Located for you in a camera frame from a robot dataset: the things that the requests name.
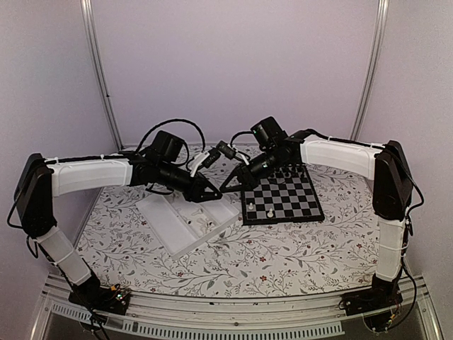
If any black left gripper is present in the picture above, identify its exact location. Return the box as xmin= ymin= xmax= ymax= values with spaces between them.
xmin=157 ymin=161 xmax=224 ymax=203

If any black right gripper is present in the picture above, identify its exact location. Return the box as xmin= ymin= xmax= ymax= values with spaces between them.
xmin=219 ymin=147 xmax=282 ymax=193

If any white plastic tray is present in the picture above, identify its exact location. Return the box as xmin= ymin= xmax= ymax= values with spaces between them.
xmin=136 ymin=193 xmax=239 ymax=260

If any black and silver chessboard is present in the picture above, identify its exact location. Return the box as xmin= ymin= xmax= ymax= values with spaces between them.
xmin=241 ymin=168 xmax=325 ymax=225

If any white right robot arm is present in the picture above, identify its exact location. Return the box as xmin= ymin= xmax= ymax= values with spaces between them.
xmin=220 ymin=117 xmax=419 ymax=309

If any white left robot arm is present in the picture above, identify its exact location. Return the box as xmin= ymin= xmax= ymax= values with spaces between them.
xmin=7 ymin=131 xmax=222 ymax=307

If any black chess pawns row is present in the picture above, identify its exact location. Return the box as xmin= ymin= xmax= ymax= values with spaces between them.
xmin=269 ymin=169 xmax=306 ymax=180

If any black chess pieces back row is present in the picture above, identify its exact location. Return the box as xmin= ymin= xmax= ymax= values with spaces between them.
xmin=276 ymin=164 xmax=306 ymax=171

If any floral patterned table mat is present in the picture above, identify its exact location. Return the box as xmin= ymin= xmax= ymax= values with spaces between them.
xmin=76 ymin=166 xmax=379 ymax=298

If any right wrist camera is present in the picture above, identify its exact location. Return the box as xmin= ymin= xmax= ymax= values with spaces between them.
xmin=215 ymin=140 xmax=250 ymax=165

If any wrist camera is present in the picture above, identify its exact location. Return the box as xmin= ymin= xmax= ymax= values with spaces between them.
xmin=215 ymin=140 xmax=250 ymax=165
xmin=190 ymin=148 xmax=220 ymax=177

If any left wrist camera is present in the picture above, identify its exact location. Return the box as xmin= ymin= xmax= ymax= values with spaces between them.
xmin=190 ymin=148 xmax=220 ymax=177

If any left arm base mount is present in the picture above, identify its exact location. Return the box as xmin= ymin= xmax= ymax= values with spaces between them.
xmin=69 ymin=276 xmax=131 ymax=315

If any front aluminium rail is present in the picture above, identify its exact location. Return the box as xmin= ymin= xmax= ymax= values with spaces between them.
xmin=30 ymin=275 xmax=445 ymax=339

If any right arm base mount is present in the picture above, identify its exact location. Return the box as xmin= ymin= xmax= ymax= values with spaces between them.
xmin=338 ymin=275 xmax=403 ymax=332

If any left aluminium frame post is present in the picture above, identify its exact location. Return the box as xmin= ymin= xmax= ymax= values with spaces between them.
xmin=80 ymin=0 xmax=124 ymax=150

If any aluminium frame post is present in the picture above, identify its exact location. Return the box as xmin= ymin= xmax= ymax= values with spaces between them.
xmin=80 ymin=0 xmax=124 ymax=150
xmin=350 ymin=0 xmax=390 ymax=141

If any right aluminium frame post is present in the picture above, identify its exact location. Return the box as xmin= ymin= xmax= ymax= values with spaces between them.
xmin=350 ymin=0 xmax=390 ymax=141

